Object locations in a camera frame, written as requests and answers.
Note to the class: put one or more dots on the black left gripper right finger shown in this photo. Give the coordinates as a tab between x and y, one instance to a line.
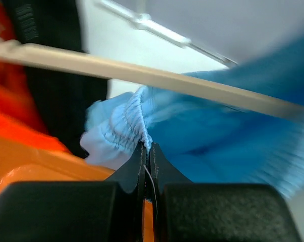
162	172

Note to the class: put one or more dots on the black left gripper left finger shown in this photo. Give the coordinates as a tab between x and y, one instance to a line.
128	215

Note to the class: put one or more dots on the light blue shorts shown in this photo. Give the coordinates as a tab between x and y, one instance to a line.
206	141

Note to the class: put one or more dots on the black shorts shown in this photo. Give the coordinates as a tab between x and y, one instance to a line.
60	98

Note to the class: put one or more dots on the orange shorts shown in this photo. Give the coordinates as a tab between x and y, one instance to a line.
19	119

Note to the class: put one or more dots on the beige hanger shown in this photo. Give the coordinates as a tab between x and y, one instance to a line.
40	56

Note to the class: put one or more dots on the orange plastic basket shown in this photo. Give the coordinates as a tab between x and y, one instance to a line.
53	196

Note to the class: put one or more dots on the metal clothes rack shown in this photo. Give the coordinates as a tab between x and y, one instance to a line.
141	20

